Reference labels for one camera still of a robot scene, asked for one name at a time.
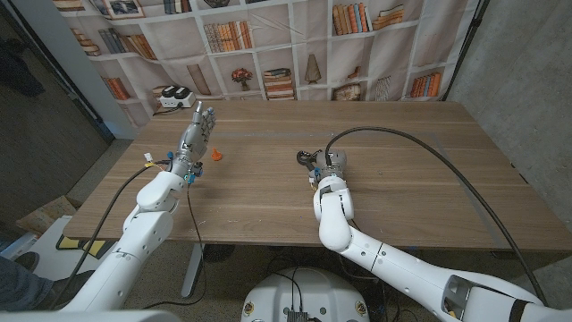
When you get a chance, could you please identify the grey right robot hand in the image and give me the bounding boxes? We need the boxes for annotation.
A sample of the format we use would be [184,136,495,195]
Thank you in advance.
[307,149,349,185]

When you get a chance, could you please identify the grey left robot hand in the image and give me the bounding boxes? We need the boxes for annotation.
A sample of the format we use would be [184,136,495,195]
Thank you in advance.
[168,100,217,185]

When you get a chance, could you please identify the black grip strengthener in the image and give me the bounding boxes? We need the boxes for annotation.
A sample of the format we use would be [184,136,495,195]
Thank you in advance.
[296,149,322,170]

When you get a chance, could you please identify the white power strip black plugs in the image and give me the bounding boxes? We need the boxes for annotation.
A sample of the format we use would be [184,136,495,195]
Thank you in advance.
[158,86,197,109]

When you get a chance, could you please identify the printed bookshelf backdrop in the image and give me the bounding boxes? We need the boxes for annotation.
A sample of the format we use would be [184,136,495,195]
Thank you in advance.
[52,0,470,129]

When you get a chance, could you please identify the white table leg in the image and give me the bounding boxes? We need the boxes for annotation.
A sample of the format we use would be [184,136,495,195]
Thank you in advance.
[181,243,206,300]

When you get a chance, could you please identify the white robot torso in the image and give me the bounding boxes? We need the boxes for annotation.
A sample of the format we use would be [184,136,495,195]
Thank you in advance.
[240,267,371,322]

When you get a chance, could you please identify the black backdrop stand pole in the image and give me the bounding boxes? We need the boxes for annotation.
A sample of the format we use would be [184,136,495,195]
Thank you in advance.
[440,0,491,102]

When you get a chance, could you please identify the black shoe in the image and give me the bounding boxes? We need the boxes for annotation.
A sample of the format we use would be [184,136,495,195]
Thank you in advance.
[44,270,96,310]

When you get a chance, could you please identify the person's leg in jeans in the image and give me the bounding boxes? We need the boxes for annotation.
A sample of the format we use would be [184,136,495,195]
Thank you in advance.
[0,257,55,312]

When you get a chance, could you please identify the black power strip cable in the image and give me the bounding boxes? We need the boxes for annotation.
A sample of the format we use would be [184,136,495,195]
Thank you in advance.
[153,103,184,116]

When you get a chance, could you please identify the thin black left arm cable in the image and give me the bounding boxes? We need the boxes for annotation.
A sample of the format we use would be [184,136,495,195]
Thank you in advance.
[141,182,208,310]

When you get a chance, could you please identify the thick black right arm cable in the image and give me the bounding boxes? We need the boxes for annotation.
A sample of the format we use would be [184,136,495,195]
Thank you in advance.
[324,126,550,308]

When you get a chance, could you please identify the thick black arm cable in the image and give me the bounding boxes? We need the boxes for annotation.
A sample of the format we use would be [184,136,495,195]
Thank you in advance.
[324,126,550,308]
[46,159,173,310]

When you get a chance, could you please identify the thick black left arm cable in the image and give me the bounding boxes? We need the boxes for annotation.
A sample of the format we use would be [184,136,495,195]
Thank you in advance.
[46,159,173,310]

